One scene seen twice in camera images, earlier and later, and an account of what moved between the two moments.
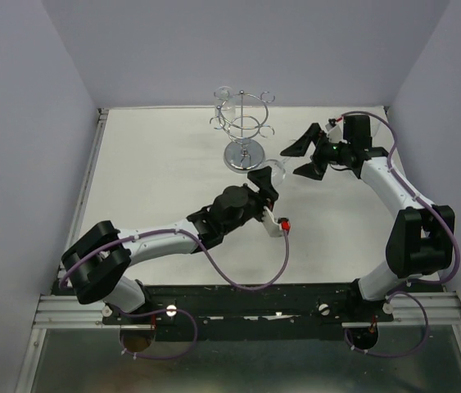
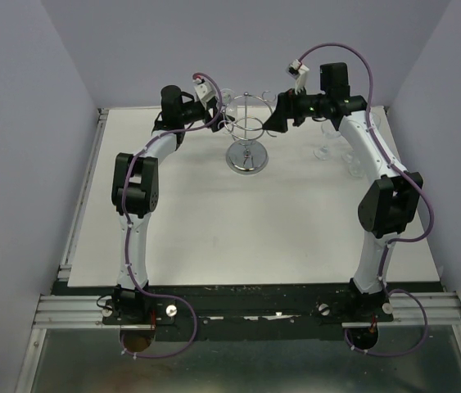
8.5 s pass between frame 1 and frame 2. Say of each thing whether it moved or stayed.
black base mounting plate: stayed
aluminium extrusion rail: stayed
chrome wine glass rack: stayed
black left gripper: moved
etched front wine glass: stayed
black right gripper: moved
